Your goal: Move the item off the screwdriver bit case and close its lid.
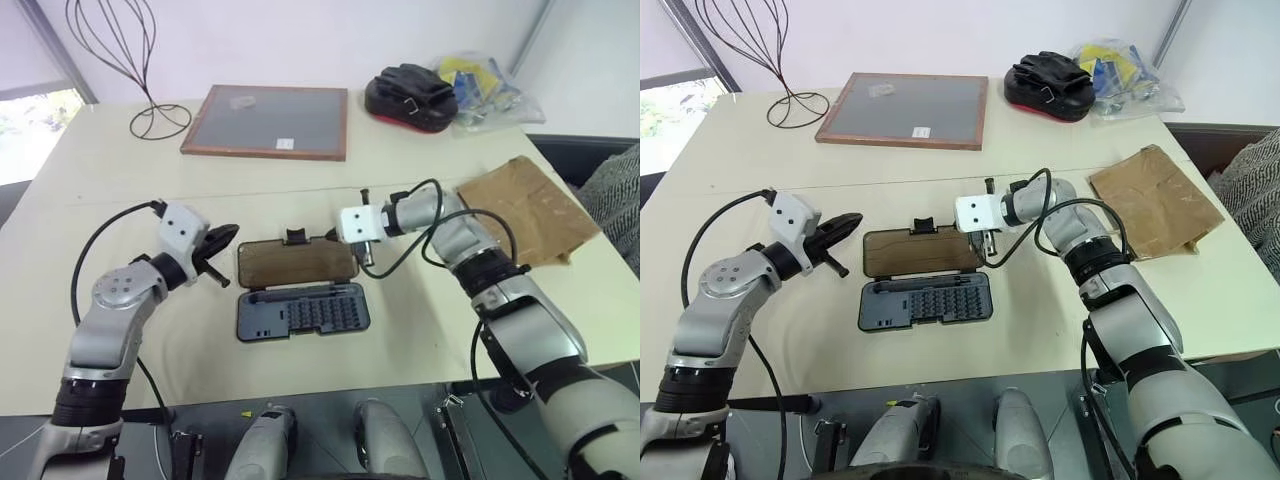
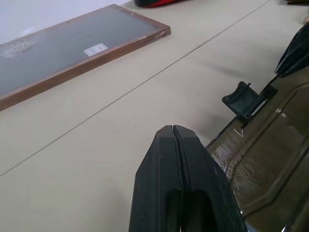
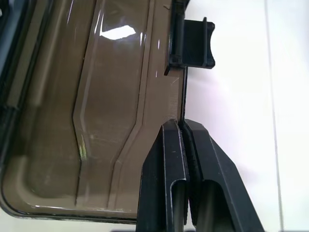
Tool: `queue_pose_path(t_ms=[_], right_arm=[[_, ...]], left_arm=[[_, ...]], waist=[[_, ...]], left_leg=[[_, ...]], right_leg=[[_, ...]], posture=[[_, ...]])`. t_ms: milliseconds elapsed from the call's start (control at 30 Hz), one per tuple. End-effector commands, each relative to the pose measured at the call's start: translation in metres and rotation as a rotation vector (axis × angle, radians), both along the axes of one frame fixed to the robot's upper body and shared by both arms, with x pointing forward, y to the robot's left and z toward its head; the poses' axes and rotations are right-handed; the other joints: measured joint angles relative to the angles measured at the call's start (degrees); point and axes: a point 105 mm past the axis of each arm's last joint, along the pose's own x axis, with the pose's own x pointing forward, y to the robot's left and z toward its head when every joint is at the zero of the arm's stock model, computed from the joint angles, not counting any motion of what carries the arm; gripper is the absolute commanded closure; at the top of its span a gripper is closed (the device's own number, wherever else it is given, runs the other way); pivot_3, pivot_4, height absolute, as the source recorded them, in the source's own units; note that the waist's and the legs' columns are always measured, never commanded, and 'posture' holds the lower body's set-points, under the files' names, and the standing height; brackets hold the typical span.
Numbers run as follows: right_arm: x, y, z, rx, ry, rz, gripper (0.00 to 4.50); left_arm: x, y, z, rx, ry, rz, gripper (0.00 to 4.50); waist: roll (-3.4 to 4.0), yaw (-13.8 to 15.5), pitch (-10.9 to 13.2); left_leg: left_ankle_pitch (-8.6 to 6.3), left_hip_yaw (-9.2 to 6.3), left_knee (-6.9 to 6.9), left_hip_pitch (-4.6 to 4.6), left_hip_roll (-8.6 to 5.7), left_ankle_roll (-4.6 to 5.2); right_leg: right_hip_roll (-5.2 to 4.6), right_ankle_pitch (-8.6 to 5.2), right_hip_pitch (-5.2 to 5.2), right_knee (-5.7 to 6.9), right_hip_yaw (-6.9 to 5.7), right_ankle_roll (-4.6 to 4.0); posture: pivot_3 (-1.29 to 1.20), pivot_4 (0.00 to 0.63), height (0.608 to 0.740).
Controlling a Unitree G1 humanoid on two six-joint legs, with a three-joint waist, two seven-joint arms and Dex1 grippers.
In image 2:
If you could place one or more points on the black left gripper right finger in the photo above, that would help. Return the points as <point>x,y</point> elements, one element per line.
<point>205,183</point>

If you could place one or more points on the red and black object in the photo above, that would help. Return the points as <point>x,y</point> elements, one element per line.
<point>157,3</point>

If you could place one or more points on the smoky transparent screwdriver bit case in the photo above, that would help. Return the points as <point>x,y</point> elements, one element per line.
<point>268,145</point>

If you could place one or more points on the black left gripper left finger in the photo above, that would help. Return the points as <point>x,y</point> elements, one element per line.
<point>157,174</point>

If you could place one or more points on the wooden framed chalkboard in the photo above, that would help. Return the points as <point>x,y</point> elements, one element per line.
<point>65,50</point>

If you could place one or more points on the black glossy ribbed item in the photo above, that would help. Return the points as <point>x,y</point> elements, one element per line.
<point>294,55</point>

